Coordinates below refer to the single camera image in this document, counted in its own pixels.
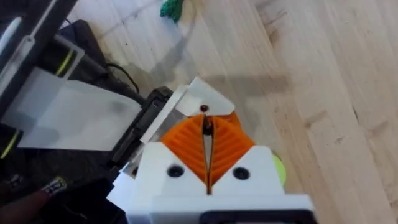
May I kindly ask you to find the green disc with holes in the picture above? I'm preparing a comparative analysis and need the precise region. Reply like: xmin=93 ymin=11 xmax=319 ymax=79
xmin=271 ymin=153 xmax=287 ymax=187

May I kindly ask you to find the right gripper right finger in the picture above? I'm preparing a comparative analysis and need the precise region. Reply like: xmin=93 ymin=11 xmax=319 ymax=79
xmin=206 ymin=111 xmax=286 ymax=196

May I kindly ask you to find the green toy vegetable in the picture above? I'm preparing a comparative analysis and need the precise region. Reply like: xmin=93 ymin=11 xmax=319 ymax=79
xmin=159 ymin=0 xmax=185 ymax=24

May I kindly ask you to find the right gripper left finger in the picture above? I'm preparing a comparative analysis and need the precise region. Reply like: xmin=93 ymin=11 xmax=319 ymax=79
xmin=126 ymin=113 xmax=209 ymax=216

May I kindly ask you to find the black cable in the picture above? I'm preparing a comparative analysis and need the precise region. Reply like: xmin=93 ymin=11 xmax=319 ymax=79
xmin=104 ymin=63 xmax=146 ymax=104

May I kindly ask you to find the black rail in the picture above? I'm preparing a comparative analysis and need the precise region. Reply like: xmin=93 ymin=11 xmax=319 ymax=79
xmin=0 ymin=0 xmax=79 ymax=103

